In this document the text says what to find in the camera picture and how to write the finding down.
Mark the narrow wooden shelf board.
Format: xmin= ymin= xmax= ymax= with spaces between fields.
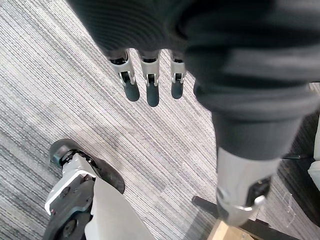
xmin=206 ymin=219 xmax=255 ymax=240

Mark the robot's left dark foot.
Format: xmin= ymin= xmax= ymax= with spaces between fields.
xmin=48 ymin=138 xmax=126 ymax=195

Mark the robot's left hand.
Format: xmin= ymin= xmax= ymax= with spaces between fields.
xmin=66 ymin=0 xmax=320 ymax=228

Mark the cream upholstered armchair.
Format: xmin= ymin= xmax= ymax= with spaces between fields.
xmin=282 ymin=81 xmax=320 ymax=192

